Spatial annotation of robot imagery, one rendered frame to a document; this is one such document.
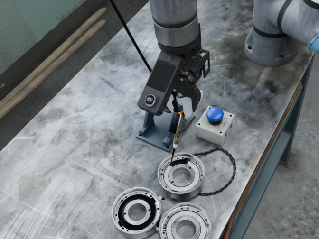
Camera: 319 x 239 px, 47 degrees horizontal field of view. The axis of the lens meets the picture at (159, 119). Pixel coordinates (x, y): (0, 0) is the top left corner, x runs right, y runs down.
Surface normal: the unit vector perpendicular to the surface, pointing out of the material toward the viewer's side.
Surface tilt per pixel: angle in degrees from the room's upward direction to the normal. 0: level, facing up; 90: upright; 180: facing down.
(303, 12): 80
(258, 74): 0
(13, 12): 90
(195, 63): 0
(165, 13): 90
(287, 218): 0
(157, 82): 31
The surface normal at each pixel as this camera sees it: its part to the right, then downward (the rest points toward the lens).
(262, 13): -0.81, 0.53
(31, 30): 0.84, 0.33
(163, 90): -0.35, -0.17
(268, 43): -0.40, 0.52
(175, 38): -0.04, 0.78
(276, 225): -0.13, -0.63
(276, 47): -0.07, 0.55
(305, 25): -0.81, 0.40
